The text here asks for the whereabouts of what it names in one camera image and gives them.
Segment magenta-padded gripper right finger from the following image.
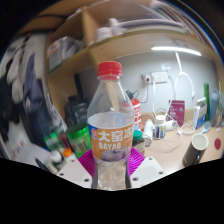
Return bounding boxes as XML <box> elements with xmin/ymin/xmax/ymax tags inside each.
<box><xmin>124</xmin><ymin>147</ymin><xmax>167</xmax><ymax>189</ymax></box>

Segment hanging clothes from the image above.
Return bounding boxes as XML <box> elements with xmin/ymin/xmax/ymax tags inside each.
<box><xmin>0</xmin><ymin>34</ymin><xmax>51</xmax><ymax>141</ymax></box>

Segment magenta carton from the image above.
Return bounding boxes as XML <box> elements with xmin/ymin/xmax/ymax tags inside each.
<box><xmin>168</xmin><ymin>99</ymin><xmax>186</xmax><ymax>128</ymax></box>

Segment under-shelf light strip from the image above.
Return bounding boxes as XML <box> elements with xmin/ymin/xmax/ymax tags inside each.
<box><xmin>150</xmin><ymin>45</ymin><xmax>203</xmax><ymax>57</ymax></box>

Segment white and blue carton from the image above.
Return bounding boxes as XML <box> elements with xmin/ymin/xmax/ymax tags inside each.
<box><xmin>192</xmin><ymin>97</ymin><xmax>208</xmax><ymax>130</ymax></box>

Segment plain white bottle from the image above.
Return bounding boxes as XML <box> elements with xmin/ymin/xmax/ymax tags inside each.
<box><xmin>142</xmin><ymin>119</ymin><xmax>154</xmax><ymax>148</ymax></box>

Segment white pill bottle blue label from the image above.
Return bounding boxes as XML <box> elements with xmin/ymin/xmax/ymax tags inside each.
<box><xmin>153</xmin><ymin>114</ymin><xmax>167</xmax><ymax>140</ymax></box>

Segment dark jar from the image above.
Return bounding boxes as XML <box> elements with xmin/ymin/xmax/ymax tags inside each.
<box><xmin>132</xmin><ymin>129</ymin><xmax>146</xmax><ymax>156</ymax></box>

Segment white cable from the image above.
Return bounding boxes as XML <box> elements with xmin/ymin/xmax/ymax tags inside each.
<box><xmin>146</xmin><ymin>51</ymin><xmax>198</xmax><ymax>151</ymax></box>

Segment black mug white inside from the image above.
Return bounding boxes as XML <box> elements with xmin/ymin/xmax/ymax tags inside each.
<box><xmin>182</xmin><ymin>133</ymin><xmax>210</xmax><ymax>168</ymax></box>

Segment white wall power socket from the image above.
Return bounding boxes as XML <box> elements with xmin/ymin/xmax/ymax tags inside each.
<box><xmin>142</xmin><ymin>70</ymin><xmax>169</xmax><ymax>84</ymax></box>

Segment green-lidded jar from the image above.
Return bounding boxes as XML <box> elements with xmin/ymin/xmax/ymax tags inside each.
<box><xmin>65</xmin><ymin>122</ymin><xmax>92</xmax><ymax>158</ymax></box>

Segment clear orange-labelled drink bottle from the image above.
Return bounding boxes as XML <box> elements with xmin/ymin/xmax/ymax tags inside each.
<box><xmin>86</xmin><ymin>60</ymin><xmax>136</xmax><ymax>191</ymax></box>

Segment red and white canister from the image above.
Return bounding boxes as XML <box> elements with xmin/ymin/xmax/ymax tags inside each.
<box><xmin>130</xmin><ymin>98</ymin><xmax>143</xmax><ymax>131</ymax></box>

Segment black bag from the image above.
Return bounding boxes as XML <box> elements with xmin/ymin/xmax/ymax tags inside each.
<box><xmin>63</xmin><ymin>94</ymin><xmax>89</xmax><ymax>128</ymax></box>

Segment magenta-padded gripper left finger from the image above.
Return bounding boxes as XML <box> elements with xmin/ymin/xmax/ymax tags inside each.
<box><xmin>56</xmin><ymin>148</ymin><xmax>100</xmax><ymax>190</ymax></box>

